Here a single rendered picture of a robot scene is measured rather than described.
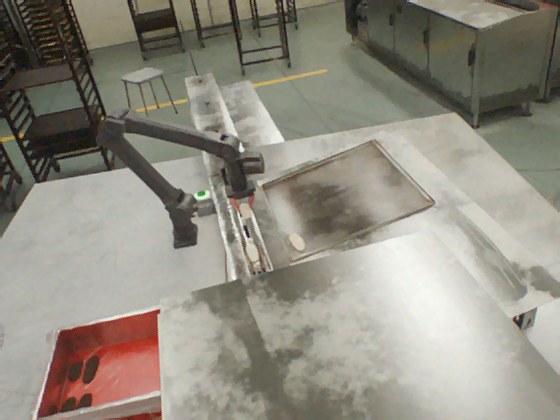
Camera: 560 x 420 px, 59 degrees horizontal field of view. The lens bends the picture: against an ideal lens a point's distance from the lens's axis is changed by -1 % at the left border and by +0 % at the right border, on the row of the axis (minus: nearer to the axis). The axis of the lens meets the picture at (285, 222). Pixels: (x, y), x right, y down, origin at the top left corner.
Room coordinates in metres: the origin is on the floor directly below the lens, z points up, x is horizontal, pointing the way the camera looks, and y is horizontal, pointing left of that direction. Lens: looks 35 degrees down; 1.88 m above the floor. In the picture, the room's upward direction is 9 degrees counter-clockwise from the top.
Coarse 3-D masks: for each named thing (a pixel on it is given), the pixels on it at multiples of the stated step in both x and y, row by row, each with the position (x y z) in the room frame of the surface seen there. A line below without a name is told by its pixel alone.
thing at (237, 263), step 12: (216, 180) 1.87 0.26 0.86; (216, 192) 1.77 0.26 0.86; (216, 204) 1.68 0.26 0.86; (228, 204) 1.66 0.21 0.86; (228, 216) 1.58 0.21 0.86; (228, 228) 1.50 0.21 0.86; (228, 240) 1.43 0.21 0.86; (228, 252) 1.36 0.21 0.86; (240, 252) 1.35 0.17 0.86; (240, 264) 1.28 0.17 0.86; (240, 276) 1.22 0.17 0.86
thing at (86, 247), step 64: (64, 192) 2.07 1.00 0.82; (128, 192) 1.97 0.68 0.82; (192, 192) 1.88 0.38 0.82; (0, 256) 1.62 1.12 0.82; (64, 256) 1.55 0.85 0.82; (128, 256) 1.48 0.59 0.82; (192, 256) 1.42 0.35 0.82; (0, 320) 1.24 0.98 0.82; (64, 320) 1.19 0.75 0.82; (0, 384) 0.97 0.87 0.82
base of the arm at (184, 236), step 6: (174, 228) 1.53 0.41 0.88; (180, 228) 1.51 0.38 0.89; (186, 228) 1.52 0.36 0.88; (192, 228) 1.53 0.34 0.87; (174, 234) 1.52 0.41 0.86; (180, 234) 1.50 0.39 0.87; (186, 234) 1.50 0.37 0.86; (192, 234) 1.52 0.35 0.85; (174, 240) 1.52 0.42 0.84; (180, 240) 1.50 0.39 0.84; (186, 240) 1.50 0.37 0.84; (192, 240) 1.50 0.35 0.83; (174, 246) 1.49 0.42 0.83; (180, 246) 1.48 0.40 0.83; (186, 246) 1.48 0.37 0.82
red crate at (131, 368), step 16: (80, 352) 1.04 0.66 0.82; (96, 352) 1.03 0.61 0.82; (112, 352) 1.02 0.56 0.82; (128, 352) 1.01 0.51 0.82; (144, 352) 1.00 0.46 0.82; (112, 368) 0.96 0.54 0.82; (128, 368) 0.95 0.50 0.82; (144, 368) 0.94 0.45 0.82; (80, 384) 0.92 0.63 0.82; (96, 384) 0.91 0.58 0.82; (112, 384) 0.90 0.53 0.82; (128, 384) 0.89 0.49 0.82; (144, 384) 0.89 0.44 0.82; (64, 400) 0.87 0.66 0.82; (96, 400) 0.86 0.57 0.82; (112, 400) 0.85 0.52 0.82; (144, 416) 0.77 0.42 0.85; (160, 416) 0.77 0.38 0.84
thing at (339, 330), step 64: (384, 256) 0.69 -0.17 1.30; (448, 256) 0.66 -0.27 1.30; (192, 320) 0.60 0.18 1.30; (256, 320) 0.58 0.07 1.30; (320, 320) 0.56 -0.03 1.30; (384, 320) 0.54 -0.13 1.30; (448, 320) 0.51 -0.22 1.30; (192, 384) 0.47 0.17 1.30; (256, 384) 0.45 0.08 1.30; (320, 384) 0.44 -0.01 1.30; (384, 384) 0.42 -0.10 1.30; (448, 384) 0.41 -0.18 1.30; (512, 384) 0.39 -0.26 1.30
